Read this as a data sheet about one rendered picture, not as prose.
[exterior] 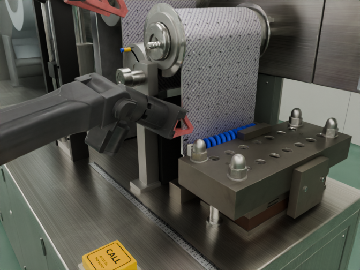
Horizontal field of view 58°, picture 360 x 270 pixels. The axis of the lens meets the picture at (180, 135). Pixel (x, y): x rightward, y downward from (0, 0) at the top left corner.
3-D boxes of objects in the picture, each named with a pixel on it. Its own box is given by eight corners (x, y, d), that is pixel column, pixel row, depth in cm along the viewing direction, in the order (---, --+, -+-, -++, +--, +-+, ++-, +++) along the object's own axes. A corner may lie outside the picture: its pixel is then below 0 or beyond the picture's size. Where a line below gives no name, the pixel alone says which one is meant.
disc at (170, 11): (141, 65, 76) (144, -3, 69) (143, 65, 76) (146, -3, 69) (180, 87, 66) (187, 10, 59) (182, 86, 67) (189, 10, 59)
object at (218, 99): (181, 154, 73) (181, 71, 66) (251, 130, 86) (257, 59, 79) (182, 155, 72) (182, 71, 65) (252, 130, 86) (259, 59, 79)
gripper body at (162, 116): (173, 141, 63) (144, 130, 58) (145, 126, 71) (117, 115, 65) (187, 110, 63) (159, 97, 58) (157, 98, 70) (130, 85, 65)
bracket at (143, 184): (128, 186, 82) (119, 62, 70) (150, 178, 85) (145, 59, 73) (139, 195, 78) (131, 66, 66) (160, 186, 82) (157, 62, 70)
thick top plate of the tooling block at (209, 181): (178, 183, 69) (178, 157, 67) (291, 138, 92) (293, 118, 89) (233, 220, 57) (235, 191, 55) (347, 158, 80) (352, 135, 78)
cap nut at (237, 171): (223, 175, 60) (224, 153, 59) (236, 169, 62) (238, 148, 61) (237, 183, 58) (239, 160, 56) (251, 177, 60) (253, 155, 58)
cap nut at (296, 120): (284, 124, 85) (286, 107, 84) (293, 120, 87) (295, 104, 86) (297, 127, 83) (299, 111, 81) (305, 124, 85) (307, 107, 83)
